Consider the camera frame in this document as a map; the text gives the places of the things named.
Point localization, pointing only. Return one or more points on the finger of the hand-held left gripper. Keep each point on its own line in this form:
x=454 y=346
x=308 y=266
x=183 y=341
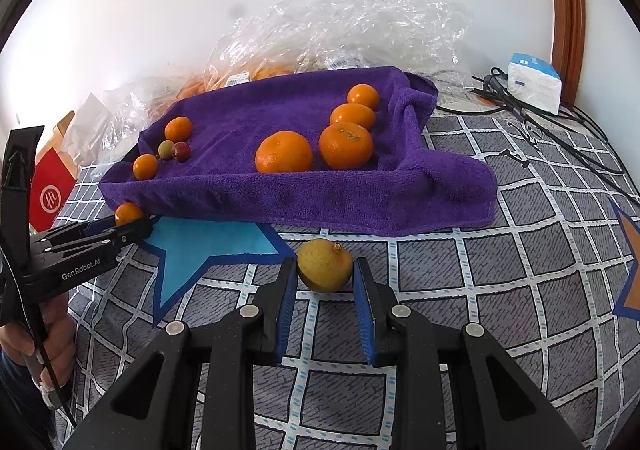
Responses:
x=125 y=236
x=100 y=229

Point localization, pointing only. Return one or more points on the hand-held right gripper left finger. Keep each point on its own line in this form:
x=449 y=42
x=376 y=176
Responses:
x=287 y=310

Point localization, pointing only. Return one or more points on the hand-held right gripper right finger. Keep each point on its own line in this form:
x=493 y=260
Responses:
x=365 y=320

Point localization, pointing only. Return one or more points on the orange kumquat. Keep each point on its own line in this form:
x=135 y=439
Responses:
x=145 y=166
x=127 y=212

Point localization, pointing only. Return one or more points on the yellow-green round fruit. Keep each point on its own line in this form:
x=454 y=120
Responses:
x=324 y=271

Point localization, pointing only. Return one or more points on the brown-green round fruit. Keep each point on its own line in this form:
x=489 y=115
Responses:
x=165 y=148

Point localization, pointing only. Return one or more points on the person's left hand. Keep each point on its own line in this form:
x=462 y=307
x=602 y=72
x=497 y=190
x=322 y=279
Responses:
x=55 y=335

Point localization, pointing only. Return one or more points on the red box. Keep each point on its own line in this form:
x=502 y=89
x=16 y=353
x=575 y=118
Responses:
x=50 y=190

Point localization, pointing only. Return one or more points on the red bumpy round fruit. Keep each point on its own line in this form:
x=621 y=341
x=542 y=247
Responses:
x=182 y=150

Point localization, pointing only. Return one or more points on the white plastic bag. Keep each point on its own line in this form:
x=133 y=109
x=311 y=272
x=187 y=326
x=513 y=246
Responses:
x=87 y=124

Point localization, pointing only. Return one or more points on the brown cardboard box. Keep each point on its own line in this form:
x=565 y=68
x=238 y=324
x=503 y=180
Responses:
x=57 y=129

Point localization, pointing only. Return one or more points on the small orange mandarin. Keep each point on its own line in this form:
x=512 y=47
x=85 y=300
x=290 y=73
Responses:
x=178 y=128

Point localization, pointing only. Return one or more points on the purple towel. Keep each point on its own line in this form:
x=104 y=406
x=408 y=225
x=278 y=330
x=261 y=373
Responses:
x=350 y=200

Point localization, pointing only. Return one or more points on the clear crinkled plastic bag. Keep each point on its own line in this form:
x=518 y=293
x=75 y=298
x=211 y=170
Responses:
x=135 y=104

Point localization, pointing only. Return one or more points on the grey checkered blanket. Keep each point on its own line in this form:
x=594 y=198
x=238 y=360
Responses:
x=500 y=255

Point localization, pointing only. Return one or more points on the large orange mandarin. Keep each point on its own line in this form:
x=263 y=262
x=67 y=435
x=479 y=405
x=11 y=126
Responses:
x=352 y=115
x=283 y=152
x=346 y=144
x=363 y=96

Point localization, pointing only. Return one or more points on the bagged orange produce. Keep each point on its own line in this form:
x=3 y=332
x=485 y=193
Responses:
x=192 y=87

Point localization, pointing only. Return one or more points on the pile of bagged mandarins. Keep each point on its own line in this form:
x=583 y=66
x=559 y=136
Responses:
x=265 y=72

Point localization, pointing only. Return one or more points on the white and blue box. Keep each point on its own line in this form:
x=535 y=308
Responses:
x=535 y=84

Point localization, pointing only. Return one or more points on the large clear plastic bag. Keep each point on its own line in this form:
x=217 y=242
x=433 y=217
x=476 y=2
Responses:
x=350 y=24

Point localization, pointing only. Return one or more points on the brown wooden door frame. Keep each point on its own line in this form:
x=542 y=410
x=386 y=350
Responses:
x=567 y=4

